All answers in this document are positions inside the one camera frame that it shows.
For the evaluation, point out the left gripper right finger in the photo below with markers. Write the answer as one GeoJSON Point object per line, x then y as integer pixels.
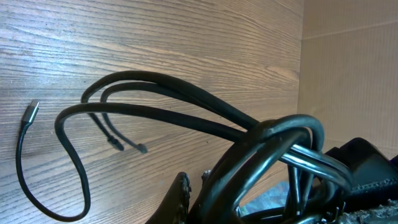
{"type": "Point", "coordinates": [373, 198]}

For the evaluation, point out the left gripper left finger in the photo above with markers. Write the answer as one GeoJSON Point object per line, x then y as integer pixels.
{"type": "Point", "coordinates": [173, 209]}

